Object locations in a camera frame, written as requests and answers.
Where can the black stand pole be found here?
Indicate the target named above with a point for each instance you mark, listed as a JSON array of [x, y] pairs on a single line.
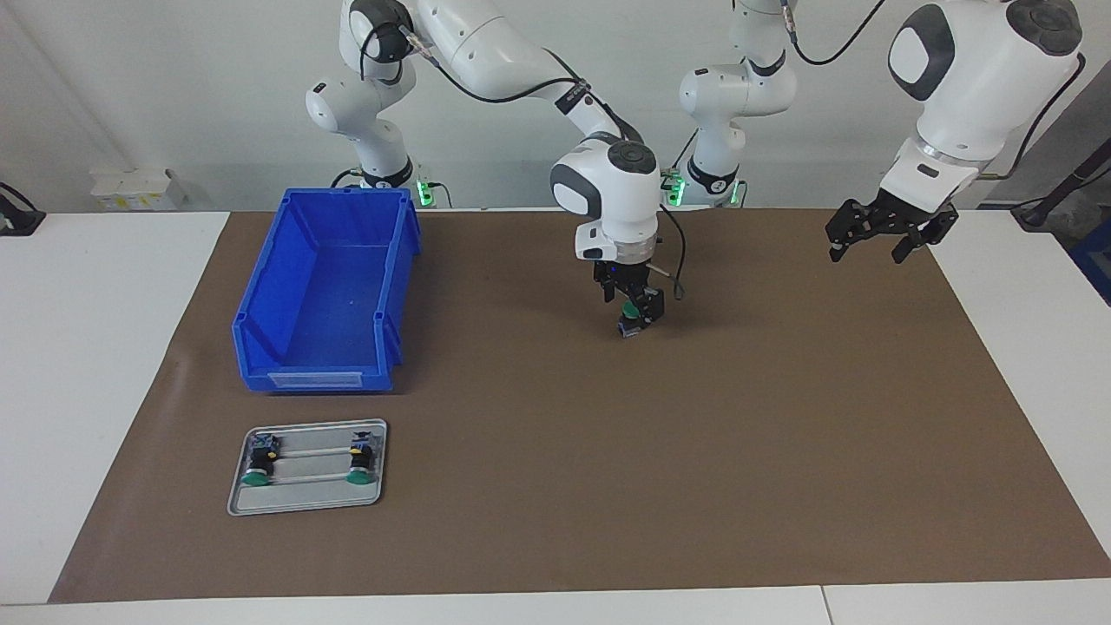
[[1041, 208]]

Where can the blue plastic storage bin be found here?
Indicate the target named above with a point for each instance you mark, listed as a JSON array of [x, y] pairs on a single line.
[[330, 304]]

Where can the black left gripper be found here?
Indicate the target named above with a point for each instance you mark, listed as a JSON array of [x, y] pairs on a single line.
[[916, 210]]

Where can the grey metal tray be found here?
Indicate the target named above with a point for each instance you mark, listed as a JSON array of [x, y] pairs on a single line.
[[304, 502]]

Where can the green push button switch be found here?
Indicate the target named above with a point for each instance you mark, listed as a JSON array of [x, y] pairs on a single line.
[[629, 325], [259, 460], [361, 457]]

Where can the white wall box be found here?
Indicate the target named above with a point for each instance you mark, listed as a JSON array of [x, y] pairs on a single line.
[[130, 187]]

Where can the blue crate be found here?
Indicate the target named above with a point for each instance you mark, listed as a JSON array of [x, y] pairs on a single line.
[[1098, 260]]

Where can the black clamp mount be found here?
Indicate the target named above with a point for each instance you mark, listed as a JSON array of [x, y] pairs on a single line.
[[17, 221]]

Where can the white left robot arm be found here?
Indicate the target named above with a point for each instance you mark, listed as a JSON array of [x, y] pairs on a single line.
[[981, 87]]

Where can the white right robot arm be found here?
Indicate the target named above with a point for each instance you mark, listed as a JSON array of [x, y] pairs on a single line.
[[608, 217]]

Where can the brown table mat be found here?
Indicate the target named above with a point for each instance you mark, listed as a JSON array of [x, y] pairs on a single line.
[[608, 477]]

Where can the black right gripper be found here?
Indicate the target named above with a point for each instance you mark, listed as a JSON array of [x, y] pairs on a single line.
[[629, 276]]

